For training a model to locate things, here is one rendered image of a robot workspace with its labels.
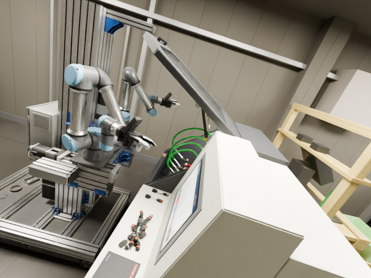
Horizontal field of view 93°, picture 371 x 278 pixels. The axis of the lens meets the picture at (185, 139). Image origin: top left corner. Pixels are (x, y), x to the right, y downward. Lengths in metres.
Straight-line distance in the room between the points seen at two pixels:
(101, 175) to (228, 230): 1.12
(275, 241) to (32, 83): 4.05
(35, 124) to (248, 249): 1.64
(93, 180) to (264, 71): 2.71
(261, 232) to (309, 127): 3.18
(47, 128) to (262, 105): 2.82
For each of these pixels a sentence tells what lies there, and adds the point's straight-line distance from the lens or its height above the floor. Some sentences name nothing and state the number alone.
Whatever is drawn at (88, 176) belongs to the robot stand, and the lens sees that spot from 1.54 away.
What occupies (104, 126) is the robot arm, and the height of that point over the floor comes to 1.43.
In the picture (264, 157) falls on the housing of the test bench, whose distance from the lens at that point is 1.23.
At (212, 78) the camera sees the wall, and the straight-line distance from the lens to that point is 3.00.
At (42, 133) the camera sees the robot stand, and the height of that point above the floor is 1.05.
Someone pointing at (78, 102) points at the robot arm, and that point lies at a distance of 1.22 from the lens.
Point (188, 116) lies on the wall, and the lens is 3.09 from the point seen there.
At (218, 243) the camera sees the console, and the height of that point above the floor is 1.44.
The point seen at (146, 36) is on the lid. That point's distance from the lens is 1.25.
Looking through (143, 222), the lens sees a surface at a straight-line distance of 1.11.
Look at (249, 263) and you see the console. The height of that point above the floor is 1.40.
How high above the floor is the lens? 1.84
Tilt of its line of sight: 21 degrees down
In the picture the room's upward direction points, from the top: 18 degrees clockwise
